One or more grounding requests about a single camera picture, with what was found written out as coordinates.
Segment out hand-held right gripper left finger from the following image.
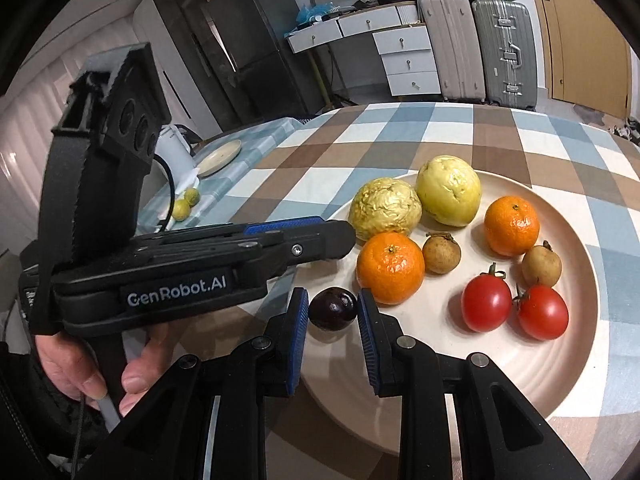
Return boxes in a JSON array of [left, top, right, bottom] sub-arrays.
[[72, 287, 310, 480]]

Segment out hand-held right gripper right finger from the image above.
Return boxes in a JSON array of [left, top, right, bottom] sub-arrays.
[[356, 288, 593, 480]]

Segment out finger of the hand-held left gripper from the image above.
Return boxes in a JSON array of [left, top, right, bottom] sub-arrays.
[[240, 221, 357, 266], [165, 216, 326, 246]]

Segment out dark purple plum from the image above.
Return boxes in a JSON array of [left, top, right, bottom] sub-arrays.
[[308, 286, 358, 332]]

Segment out wrinkled yellow passion fruit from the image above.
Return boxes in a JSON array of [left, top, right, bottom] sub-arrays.
[[348, 177, 423, 242]]

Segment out orange mandarin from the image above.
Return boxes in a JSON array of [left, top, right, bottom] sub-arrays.
[[483, 196, 541, 257], [356, 232, 426, 306]]

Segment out large cream plate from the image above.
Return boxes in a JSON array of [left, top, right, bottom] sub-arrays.
[[292, 170, 598, 453]]

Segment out brown longan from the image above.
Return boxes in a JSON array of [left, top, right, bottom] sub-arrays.
[[521, 241, 562, 288], [422, 232, 462, 275]]

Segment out red tomato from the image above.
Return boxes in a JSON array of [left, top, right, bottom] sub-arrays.
[[461, 263, 513, 333], [514, 284, 570, 342]]

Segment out person's left hand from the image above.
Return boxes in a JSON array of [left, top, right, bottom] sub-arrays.
[[35, 322, 174, 417]]

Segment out small cream plate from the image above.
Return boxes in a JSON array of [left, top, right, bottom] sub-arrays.
[[197, 141, 243, 178]]

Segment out smooth yellow passion fruit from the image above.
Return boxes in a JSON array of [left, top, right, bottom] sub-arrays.
[[416, 156, 482, 226]]

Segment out white kettle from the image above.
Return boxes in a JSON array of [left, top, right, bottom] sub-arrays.
[[152, 125, 198, 181]]

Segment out white curtain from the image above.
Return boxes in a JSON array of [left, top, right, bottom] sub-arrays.
[[0, 35, 161, 261]]

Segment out dark grey refrigerator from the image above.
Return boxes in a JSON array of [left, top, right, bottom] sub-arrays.
[[200, 0, 326, 126]]

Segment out white drawer cabinet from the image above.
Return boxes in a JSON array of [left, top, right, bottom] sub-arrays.
[[372, 25, 443, 97]]

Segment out white desk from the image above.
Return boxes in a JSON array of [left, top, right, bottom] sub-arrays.
[[286, 2, 418, 53]]

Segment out blue plastic bag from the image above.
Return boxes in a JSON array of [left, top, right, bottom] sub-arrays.
[[295, 4, 341, 28]]

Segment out beige suitcase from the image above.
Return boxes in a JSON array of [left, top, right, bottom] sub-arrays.
[[419, 0, 487, 102]]

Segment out checked tablecloth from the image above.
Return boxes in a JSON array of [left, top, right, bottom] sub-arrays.
[[127, 102, 640, 480]]

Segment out silver suitcase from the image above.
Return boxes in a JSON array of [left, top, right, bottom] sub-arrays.
[[471, 0, 538, 108]]

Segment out wooden door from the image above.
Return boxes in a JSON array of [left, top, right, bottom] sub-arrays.
[[522, 0, 633, 123]]

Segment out black cable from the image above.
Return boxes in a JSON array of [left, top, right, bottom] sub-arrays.
[[151, 154, 177, 232]]

